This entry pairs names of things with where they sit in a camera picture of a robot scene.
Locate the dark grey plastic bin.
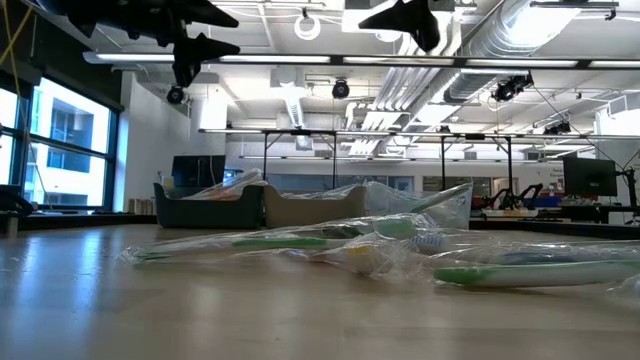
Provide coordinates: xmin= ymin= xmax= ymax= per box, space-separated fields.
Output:
xmin=153 ymin=182 xmax=266 ymax=230

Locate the black monitor on arm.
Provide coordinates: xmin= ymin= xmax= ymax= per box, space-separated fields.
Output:
xmin=562 ymin=156 xmax=619 ymax=198

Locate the black monitor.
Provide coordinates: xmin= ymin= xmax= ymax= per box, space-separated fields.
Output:
xmin=171 ymin=154 xmax=227 ymax=190

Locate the green cloth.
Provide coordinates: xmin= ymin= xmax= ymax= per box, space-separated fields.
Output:
xmin=319 ymin=224 xmax=365 ymax=240

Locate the light grey plastic bin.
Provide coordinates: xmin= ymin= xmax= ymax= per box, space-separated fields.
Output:
xmin=263 ymin=184 xmax=370 ymax=230

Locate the black overhead rig frame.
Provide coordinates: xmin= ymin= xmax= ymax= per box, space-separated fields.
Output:
xmin=198 ymin=127 xmax=640 ymax=209

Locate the white coiled cable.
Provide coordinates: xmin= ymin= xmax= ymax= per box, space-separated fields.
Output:
xmin=293 ymin=13 xmax=323 ymax=42

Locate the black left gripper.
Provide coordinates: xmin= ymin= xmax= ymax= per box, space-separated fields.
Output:
xmin=64 ymin=0 xmax=242 ymax=89

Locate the silver ventilation duct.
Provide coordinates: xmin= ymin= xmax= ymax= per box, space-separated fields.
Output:
xmin=442 ymin=0 xmax=581 ymax=104

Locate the clear plastic bin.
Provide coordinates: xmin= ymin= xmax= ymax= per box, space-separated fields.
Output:
xmin=366 ymin=180 xmax=474 ymax=230

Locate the orange toothbrush in clear wrap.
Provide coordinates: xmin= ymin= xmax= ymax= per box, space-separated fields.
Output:
xmin=279 ymin=233 xmax=407 ymax=279

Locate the long white light bar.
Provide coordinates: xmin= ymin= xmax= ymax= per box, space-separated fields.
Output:
xmin=82 ymin=49 xmax=626 ymax=70

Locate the small wooden crate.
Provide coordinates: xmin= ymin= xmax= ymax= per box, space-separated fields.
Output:
xmin=127 ymin=198 xmax=157 ymax=216

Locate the yellow hanging cord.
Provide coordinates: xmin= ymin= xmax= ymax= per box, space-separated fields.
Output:
xmin=0 ymin=0 xmax=37 ymax=99

